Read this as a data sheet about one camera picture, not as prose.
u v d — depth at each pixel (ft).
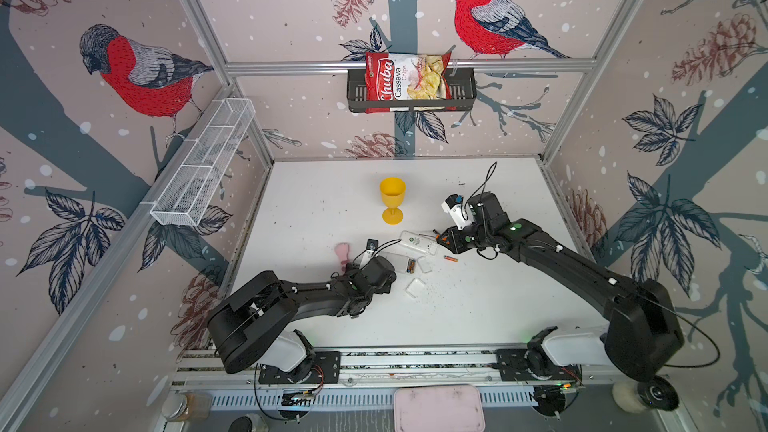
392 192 3.09
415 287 2.88
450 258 3.04
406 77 2.87
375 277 2.26
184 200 2.31
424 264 3.04
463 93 3.10
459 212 2.37
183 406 1.99
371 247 2.61
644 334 1.31
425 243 3.12
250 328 1.41
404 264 2.97
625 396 2.15
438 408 2.19
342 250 3.04
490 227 2.08
